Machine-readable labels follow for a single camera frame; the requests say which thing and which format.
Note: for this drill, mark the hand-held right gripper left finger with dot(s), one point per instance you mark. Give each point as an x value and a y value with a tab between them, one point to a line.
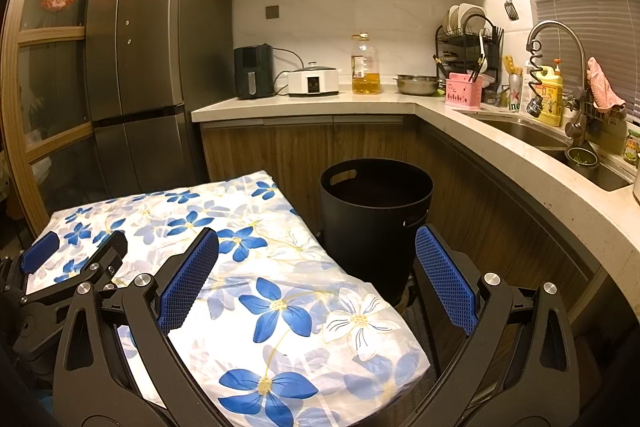
187	279

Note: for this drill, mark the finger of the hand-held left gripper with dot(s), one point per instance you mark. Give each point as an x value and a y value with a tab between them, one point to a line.
40	252
107	252

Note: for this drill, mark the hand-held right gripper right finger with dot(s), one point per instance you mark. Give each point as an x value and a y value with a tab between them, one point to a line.
447	282

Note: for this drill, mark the black round bin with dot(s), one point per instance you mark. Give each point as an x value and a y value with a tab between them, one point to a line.
370	237

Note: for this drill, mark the blue floral blanket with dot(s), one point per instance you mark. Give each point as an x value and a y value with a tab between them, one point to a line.
280	267

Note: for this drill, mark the wooden base cabinet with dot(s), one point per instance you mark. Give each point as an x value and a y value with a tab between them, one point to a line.
260	152

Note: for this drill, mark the steel sink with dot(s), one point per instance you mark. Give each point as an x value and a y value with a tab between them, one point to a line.
530	132

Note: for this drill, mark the steel sink strainer cup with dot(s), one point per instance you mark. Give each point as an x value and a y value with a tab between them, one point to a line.
581	157

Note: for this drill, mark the pink utensil holder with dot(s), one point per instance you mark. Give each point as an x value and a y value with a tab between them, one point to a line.
462	94

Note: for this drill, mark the steel mixing bowl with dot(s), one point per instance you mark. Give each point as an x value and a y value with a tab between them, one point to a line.
417	86

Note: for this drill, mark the grey steel refrigerator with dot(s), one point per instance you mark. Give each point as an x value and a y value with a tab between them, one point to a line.
150	57

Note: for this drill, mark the yellow detergent bottle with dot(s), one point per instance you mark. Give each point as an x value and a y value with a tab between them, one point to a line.
552	102

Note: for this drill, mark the white container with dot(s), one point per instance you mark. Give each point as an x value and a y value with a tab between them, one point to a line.
636	187

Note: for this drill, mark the clear cooking oil bottle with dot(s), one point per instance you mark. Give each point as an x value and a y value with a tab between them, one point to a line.
366	84

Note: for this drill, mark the black air fryer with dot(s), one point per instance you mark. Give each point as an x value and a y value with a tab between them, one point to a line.
252	72

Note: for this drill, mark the wooden glass-panel door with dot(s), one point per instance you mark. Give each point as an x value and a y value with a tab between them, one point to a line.
50	34

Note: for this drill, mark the white pump bottle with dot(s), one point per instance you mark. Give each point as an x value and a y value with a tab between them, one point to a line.
527	74

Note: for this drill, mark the yellow brush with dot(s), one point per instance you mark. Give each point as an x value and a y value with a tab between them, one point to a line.
509	66

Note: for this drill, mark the labelled glass jar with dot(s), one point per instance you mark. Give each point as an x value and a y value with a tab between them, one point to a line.
632	147

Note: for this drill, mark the white electric cooker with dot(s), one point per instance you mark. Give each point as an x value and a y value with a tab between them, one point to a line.
312	84

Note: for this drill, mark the white ladle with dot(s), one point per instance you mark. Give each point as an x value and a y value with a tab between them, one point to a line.
483	52

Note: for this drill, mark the black dish rack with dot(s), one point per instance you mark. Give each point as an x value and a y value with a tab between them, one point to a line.
492	49

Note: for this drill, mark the pink cloth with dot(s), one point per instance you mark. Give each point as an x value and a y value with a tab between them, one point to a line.
602	87

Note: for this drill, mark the white plate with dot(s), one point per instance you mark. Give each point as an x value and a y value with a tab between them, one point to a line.
453	19

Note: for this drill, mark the white bowl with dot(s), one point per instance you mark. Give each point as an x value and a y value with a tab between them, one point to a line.
472	13

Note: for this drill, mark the steel spring faucet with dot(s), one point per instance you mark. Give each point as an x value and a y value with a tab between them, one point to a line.
552	24

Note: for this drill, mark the dark wall socket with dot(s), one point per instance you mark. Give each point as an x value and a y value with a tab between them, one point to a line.
272	12

